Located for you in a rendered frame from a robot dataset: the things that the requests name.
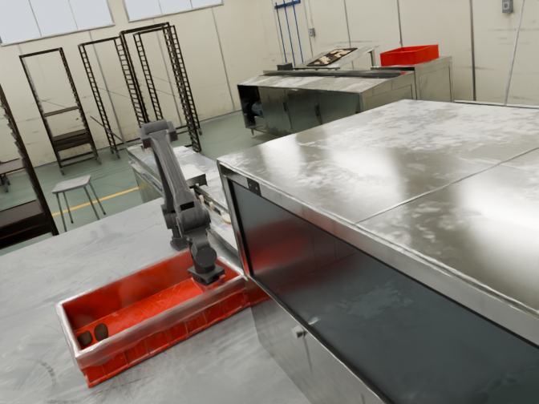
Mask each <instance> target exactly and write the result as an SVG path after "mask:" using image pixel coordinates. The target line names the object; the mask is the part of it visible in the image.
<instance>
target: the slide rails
mask: <svg viewBox="0 0 539 404"><path fill-rule="evenodd" d="M189 188H190V189H192V188H193V189H194V192H195V193H196V194H197V195H198V196H200V195H202V196H203V198H204V200H205V201H207V202H208V203H211V202H212V203H213V207H214V208H216V209H217V210H218V211H224V212H225V214H229V212H227V211H226V210H224V209H223V208H222V207H221V206H219V205H218V204H216V203H215V202H213V201H212V200H210V199H209V198H208V197H207V196H205V195H204V194H202V193H201V192H199V191H198V190H197V189H195V188H194V187H193V186H189ZM197 199H198V198H197ZM198 200H199V199H198ZM199 201H200V203H201V204H202V205H204V206H205V207H206V208H207V209H208V210H209V211H211V212H212V213H213V214H215V215H216V216H218V217H219V218H220V219H221V220H222V218H221V216H220V215H219V214H218V213H216V212H215V211H214V210H212V209H211V208H210V207H209V206H208V205H206V204H205V203H203V202H202V201H201V200H199ZM223 221H224V220H223ZM224 222H225V221H224ZM225 223H226V224H227V225H229V226H230V227H231V228H233V227H232V224H231V223H227V222H225Z"/></svg>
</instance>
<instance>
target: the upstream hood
mask: <svg viewBox="0 0 539 404"><path fill-rule="evenodd" d="M126 150H127V151H128V155H129V156H130V157H131V158H133V159H134V160H135V161H136V162H137V163H138V164H139V165H140V166H141V167H142V168H144V169H145V170H146V171H147V172H148V173H149V174H151V175H152V176H153V177H154V178H155V179H157V180H158V181H159V182H160V183H161V181H160V176H159V173H158V170H157V166H156V161H155V159H154V155H153V152H152V148H151V147H149V148H145V149H144V147H143V144H141V143H140V144H137V145H134V146H131V147H126ZM176 158H177V160H178V163H179V165H180V168H181V170H182V172H183V174H184V177H185V179H186V182H187V184H188V186H192V185H194V184H199V187H200V186H203V185H206V186H207V187H208V184H207V180H206V174H205V173H204V172H202V171H200V170H199V169H197V168H195V167H193V166H192V165H191V164H188V163H186V162H185V161H183V160H182V159H180V158H178V157H176Z"/></svg>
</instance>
